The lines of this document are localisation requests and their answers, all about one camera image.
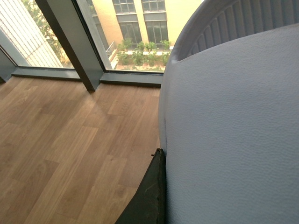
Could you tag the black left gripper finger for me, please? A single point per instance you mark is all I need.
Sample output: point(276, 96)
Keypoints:
point(148, 204)

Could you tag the light blue slipper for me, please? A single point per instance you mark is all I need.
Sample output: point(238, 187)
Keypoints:
point(229, 115)

